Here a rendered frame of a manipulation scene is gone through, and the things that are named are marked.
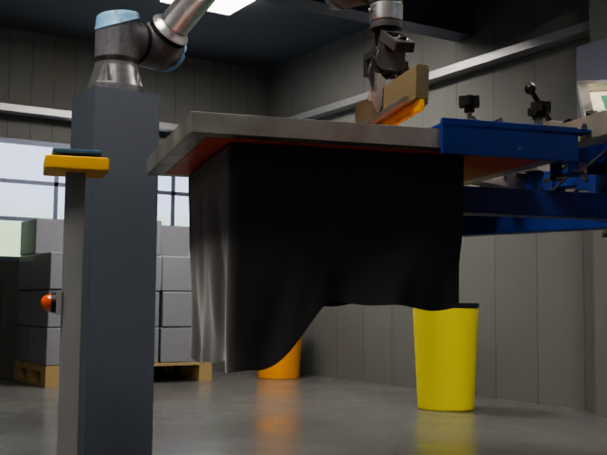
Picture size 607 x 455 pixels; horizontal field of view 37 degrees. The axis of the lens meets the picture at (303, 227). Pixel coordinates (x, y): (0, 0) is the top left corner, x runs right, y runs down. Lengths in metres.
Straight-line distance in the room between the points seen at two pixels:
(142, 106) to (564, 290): 4.26
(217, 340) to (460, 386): 4.06
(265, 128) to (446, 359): 4.24
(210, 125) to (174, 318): 6.12
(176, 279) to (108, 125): 5.38
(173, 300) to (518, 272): 2.87
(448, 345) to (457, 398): 0.33
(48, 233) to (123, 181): 5.45
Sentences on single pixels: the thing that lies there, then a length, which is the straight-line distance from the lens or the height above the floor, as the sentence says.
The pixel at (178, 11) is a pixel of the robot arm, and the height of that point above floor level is 1.43.
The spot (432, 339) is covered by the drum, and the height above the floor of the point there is 0.44.
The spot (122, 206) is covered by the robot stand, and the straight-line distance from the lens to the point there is 2.39.
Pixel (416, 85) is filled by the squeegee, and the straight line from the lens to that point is 1.92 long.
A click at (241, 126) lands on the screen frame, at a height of 0.97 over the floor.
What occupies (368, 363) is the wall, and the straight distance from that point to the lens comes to 7.89.
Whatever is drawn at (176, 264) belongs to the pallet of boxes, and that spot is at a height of 0.98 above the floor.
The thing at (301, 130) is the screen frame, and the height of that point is 0.97.
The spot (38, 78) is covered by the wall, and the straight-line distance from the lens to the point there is 8.71.
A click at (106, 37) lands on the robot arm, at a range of 2.51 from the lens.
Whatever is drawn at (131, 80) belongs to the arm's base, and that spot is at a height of 1.23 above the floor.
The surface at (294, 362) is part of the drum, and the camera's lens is 8.11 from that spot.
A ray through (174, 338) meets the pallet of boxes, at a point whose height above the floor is 0.36.
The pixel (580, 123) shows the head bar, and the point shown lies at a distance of 2.00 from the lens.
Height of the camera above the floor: 0.65
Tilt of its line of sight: 5 degrees up
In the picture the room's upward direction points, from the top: 1 degrees clockwise
